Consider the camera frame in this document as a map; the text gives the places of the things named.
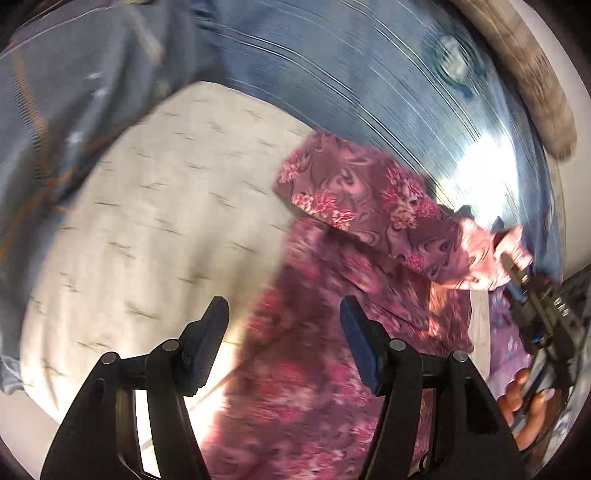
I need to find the white leaf print bed sheet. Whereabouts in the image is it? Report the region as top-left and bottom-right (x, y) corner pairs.
(21, 80), (492, 480)

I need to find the purple floral garment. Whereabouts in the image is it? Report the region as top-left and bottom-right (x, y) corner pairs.
(203, 130), (532, 480)

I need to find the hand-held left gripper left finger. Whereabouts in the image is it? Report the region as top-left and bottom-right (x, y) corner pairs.
(41, 296), (230, 480)

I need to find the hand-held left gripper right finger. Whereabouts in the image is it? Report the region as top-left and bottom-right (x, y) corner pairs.
(340, 296), (527, 480)

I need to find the lilac floral shirt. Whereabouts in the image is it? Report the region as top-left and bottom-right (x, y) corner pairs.
(488, 291), (532, 395)

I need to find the blue plaid blanket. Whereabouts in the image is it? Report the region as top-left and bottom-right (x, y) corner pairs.
(198, 0), (565, 278)

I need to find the grey-blue striped cloth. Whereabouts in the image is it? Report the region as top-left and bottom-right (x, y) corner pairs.
(0, 0), (218, 395)

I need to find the person's right hand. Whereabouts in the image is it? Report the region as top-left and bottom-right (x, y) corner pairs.
(498, 369), (557, 452)

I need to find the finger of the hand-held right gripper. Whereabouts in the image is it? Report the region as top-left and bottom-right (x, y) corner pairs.
(501, 254), (529, 305)

